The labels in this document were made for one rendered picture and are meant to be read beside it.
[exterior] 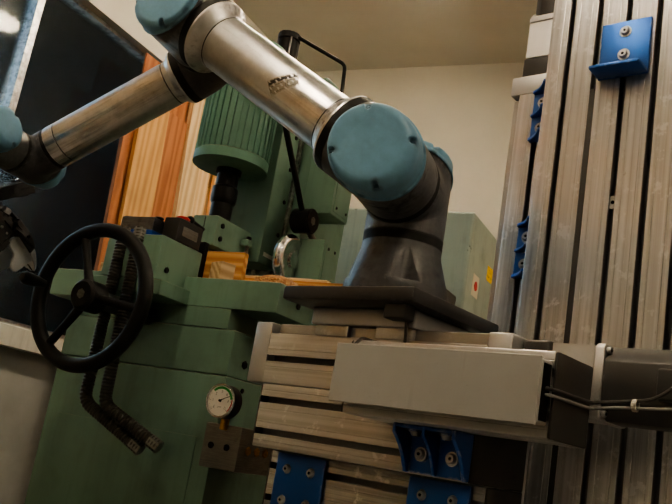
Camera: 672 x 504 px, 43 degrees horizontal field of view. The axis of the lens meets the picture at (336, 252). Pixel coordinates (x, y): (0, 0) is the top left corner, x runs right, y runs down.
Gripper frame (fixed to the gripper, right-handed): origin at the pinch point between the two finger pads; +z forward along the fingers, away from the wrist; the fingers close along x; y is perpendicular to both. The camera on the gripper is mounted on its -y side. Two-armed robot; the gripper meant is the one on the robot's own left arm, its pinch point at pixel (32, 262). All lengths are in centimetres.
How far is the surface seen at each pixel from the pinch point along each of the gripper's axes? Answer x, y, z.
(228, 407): 38.4, 9.1, 25.3
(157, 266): 17.7, -10.7, 10.5
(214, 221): 13.1, -34.8, 20.5
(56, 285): -17.5, -12.2, 20.3
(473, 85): -23, -286, 151
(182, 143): -114, -166, 95
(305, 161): 19, -67, 29
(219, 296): 27.0, -12.5, 20.1
